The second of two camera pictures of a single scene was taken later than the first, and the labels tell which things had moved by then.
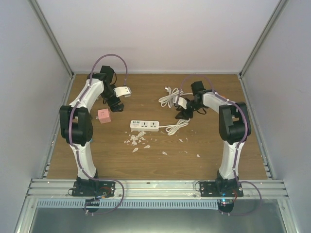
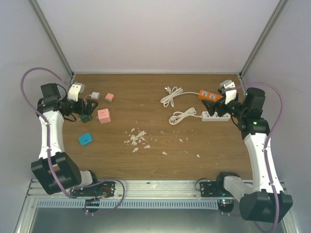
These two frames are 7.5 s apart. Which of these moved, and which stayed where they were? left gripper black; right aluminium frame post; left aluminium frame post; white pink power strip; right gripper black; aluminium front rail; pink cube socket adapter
Moved: right gripper black; white pink power strip; left gripper black
Stayed: pink cube socket adapter; left aluminium frame post; right aluminium frame post; aluminium front rail
